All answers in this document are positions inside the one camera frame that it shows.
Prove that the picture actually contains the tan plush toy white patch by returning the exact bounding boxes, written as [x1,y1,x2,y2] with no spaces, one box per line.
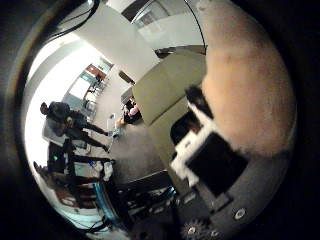
[196,0,298,158]

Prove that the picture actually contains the black equipment cart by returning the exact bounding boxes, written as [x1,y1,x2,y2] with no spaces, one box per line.
[114,170,177,223]

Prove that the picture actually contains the seated person in pink top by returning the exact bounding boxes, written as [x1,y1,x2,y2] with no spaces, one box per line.
[122,97,144,125]

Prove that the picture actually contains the standing person in dark clothes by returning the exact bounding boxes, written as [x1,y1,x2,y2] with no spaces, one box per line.
[39,101,112,153]

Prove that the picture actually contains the thick black cable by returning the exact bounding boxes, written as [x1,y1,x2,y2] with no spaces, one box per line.
[46,0,102,43]

